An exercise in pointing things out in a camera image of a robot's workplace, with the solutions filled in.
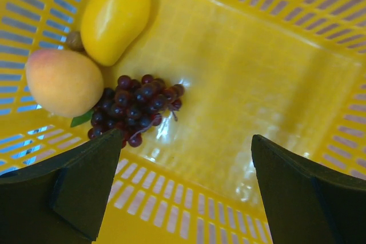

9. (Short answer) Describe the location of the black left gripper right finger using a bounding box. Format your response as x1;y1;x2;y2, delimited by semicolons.
251;135;365;243

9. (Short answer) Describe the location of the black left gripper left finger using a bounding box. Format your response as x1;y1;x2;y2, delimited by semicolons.
1;130;122;243

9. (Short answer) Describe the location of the orange peach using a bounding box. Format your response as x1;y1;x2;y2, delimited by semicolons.
25;49;104;118

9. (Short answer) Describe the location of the dark red grape bunch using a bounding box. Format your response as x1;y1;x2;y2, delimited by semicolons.
87;74;185;147

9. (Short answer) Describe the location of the yellow plastic basket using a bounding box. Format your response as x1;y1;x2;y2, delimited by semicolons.
1;0;365;243

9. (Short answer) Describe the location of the brown walnut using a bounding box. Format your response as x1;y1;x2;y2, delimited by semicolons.
65;31;84;51

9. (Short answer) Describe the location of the yellow mango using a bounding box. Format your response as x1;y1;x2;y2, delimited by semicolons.
80;0;152;66

